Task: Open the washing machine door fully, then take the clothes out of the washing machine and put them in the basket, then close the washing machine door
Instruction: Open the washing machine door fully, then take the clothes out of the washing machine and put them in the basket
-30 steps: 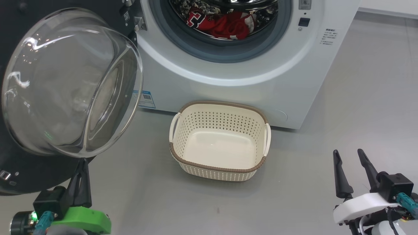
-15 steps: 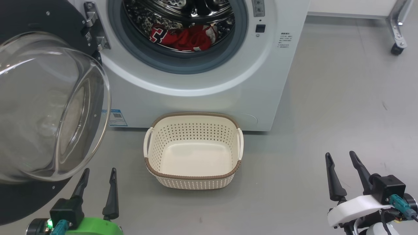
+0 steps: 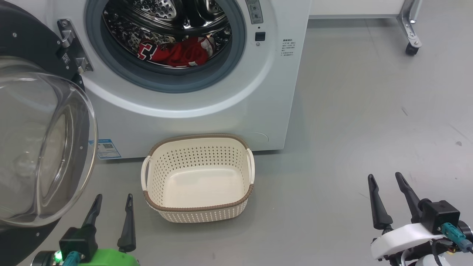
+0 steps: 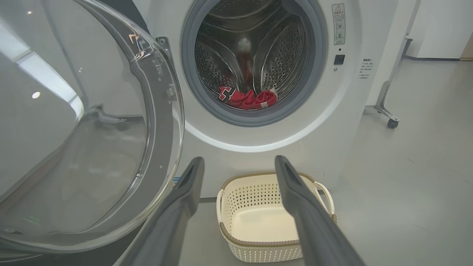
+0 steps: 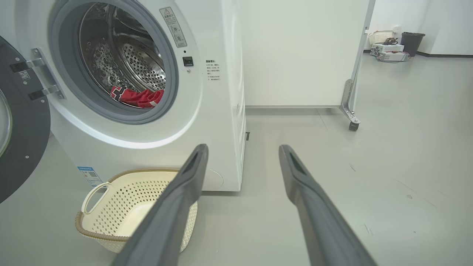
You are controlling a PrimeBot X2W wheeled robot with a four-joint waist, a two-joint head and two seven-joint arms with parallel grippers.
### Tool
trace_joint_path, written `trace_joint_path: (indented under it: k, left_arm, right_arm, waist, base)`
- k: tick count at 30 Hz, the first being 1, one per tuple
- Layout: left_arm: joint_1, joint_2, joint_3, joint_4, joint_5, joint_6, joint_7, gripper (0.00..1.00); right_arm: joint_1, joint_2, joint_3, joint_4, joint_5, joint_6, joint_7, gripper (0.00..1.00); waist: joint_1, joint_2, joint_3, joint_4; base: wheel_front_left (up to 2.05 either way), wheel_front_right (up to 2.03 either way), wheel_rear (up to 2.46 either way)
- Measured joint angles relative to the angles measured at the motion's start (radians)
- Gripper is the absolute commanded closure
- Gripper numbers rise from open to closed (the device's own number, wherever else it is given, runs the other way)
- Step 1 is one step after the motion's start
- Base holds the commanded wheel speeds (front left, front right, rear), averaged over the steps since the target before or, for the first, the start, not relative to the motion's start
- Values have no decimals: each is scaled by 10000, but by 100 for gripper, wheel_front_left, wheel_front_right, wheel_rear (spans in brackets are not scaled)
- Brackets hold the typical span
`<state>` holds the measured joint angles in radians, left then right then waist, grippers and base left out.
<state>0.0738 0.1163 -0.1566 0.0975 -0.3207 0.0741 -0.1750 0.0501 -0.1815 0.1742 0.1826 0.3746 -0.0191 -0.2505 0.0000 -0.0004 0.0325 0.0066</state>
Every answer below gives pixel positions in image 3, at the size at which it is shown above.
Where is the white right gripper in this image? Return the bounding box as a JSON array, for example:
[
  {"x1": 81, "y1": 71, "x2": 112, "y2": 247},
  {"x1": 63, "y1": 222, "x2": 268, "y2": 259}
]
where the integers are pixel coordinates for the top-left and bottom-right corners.
[{"x1": 368, "y1": 172, "x2": 457, "y2": 266}]

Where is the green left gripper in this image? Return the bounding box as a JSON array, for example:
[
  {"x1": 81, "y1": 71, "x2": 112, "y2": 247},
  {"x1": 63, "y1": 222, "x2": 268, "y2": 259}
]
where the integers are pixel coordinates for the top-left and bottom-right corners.
[{"x1": 31, "y1": 194, "x2": 140, "y2": 266}]

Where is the black glass washing machine door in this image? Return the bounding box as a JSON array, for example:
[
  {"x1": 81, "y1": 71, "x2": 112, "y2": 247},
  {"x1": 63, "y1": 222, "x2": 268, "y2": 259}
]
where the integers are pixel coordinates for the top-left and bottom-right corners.
[{"x1": 0, "y1": 0, "x2": 98, "y2": 266}]

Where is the red jersey with number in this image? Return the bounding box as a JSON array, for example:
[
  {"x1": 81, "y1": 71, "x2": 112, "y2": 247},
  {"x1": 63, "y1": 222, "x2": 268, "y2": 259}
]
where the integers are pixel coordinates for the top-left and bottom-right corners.
[{"x1": 137, "y1": 36, "x2": 215, "y2": 68}]

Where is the cream perforated laundry basket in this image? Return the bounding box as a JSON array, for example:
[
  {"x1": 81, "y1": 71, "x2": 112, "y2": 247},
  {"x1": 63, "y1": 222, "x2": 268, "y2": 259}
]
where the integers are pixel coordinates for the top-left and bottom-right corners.
[{"x1": 141, "y1": 134, "x2": 255, "y2": 223}]

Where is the white washing machine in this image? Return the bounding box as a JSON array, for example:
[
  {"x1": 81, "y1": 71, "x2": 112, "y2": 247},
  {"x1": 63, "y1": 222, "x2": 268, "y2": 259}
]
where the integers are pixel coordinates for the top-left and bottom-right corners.
[{"x1": 35, "y1": 0, "x2": 313, "y2": 160}]

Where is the grey rubber door seal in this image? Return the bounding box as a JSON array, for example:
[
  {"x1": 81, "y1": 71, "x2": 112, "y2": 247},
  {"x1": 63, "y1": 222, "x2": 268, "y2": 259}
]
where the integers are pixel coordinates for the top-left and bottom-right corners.
[{"x1": 85, "y1": 0, "x2": 247, "y2": 93}]

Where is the metal door hinge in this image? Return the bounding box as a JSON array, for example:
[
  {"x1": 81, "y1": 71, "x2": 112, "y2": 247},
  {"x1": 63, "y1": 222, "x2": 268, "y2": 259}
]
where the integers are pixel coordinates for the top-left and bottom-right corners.
[{"x1": 57, "y1": 19, "x2": 93, "y2": 74}]

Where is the steel washing machine drum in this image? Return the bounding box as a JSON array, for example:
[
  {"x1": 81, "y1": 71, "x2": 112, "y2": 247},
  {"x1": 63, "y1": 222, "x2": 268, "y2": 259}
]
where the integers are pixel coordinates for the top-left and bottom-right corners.
[{"x1": 102, "y1": 0, "x2": 232, "y2": 69}]

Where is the blue white energy label sticker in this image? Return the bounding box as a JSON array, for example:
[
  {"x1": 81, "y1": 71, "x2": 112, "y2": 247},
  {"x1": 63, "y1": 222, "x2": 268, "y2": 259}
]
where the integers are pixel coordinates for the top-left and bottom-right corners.
[{"x1": 97, "y1": 139, "x2": 122, "y2": 159}]

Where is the metal table leg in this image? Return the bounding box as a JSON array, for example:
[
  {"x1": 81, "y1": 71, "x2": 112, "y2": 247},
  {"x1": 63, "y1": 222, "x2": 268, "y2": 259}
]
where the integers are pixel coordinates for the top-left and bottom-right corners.
[{"x1": 397, "y1": 0, "x2": 423, "y2": 48}]

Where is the small printed text label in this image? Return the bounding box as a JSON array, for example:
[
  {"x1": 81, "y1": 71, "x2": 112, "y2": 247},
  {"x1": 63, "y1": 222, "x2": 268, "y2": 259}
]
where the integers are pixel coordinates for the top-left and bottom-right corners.
[{"x1": 282, "y1": 38, "x2": 295, "y2": 58}]

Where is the white table panel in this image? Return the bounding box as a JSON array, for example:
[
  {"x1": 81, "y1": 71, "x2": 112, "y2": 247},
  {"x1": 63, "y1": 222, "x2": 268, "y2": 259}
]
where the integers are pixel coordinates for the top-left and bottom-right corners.
[{"x1": 310, "y1": 0, "x2": 407, "y2": 19}]

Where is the grey instruction label strip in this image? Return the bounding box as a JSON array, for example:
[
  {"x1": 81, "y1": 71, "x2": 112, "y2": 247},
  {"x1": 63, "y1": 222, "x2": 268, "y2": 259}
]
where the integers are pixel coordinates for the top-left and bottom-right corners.
[{"x1": 245, "y1": 0, "x2": 264, "y2": 25}]

